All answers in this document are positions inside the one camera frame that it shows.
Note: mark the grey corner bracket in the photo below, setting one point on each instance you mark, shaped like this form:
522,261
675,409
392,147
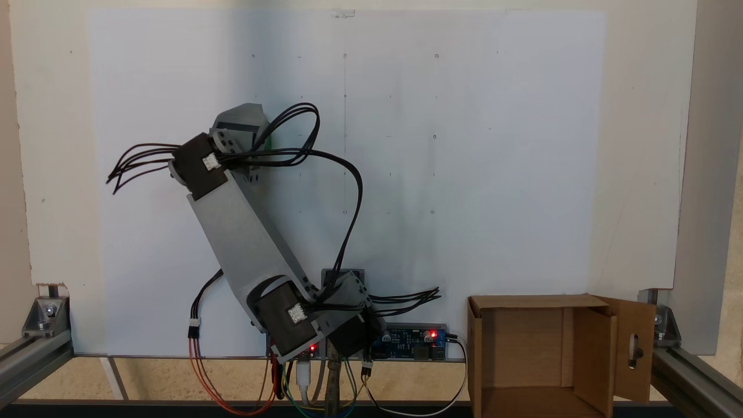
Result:
664,325
45,313

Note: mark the grey wedge gripper finger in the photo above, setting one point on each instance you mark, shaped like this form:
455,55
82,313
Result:
246,113

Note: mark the blue power circuit board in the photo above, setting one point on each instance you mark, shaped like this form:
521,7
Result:
412,342

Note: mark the motor driver circuit board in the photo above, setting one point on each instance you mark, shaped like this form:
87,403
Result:
307,351

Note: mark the aluminium frame rail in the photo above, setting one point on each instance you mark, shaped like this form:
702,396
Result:
696,377
29,363

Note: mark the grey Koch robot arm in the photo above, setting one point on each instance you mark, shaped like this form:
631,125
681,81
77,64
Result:
244,244

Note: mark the brown cardboard box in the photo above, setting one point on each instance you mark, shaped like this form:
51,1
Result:
522,348

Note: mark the green die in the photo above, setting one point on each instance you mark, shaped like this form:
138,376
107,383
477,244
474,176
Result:
268,144

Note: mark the white paper sheet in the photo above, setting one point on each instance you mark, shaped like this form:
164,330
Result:
493,174

